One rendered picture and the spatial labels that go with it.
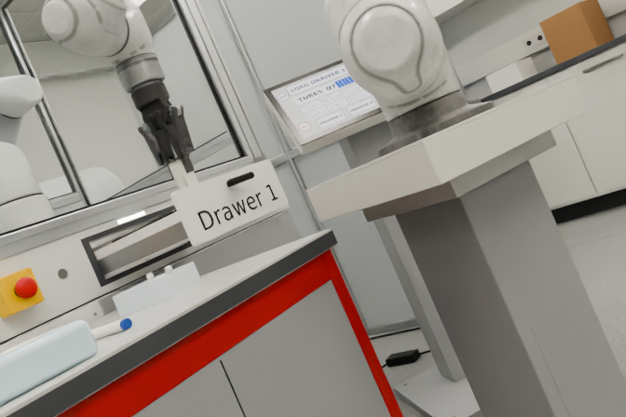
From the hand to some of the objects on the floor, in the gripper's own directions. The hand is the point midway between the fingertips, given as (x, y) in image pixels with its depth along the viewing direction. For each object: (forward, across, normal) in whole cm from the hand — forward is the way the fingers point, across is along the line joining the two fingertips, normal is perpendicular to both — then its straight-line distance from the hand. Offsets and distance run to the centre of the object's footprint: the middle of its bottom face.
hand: (183, 176), depth 133 cm
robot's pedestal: (+95, -48, -22) cm, 109 cm away
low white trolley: (+96, -10, +40) cm, 104 cm away
